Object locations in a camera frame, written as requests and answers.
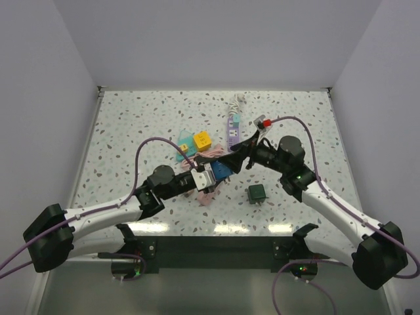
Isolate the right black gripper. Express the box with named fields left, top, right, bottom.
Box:
left=218, top=130, right=288, bottom=174

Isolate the blue cube socket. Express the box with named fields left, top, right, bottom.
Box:
left=210, top=161, right=233, bottom=181

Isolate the pink power strip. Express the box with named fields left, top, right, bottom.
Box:
left=196, top=184, right=222, bottom=206

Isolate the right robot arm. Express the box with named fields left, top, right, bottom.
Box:
left=219, top=133, right=408, bottom=289

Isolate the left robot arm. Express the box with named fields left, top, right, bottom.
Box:
left=23, top=157, right=232, bottom=273

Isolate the purple power strip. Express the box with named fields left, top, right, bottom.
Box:
left=227, top=114, right=240, bottom=152

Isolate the yellow cube socket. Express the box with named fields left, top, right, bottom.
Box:
left=193, top=131, right=212, bottom=152

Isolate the teal power strip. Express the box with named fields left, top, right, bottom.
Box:
left=177, top=129, right=198, bottom=158

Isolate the dark green cube socket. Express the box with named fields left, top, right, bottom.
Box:
left=247, top=184, right=266, bottom=205

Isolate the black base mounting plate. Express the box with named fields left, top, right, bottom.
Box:
left=98, top=224, right=326, bottom=276

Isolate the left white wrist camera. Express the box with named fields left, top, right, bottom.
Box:
left=190, top=169, right=216, bottom=191

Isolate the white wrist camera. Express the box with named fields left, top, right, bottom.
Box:
left=190, top=169, right=216, bottom=191
left=253, top=115, right=272, bottom=139

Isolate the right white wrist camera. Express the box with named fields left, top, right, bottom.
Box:
left=253, top=115, right=272, bottom=139

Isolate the striped braided cord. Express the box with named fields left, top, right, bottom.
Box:
left=228, top=93, right=245, bottom=116

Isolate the aluminium rail frame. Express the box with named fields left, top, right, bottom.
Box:
left=24, top=85, right=108, bottom=315

